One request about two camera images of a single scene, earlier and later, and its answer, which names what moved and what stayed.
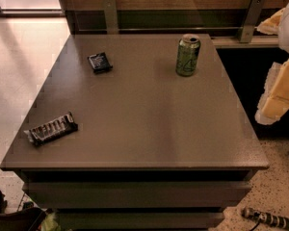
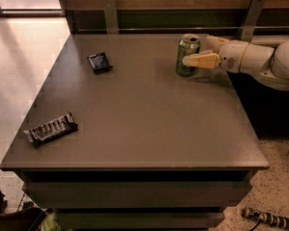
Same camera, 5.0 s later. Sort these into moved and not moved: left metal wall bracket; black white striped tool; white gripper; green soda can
Moved: white gripper
Not moved: black white striped tool; left metal wall bracket; green soda can
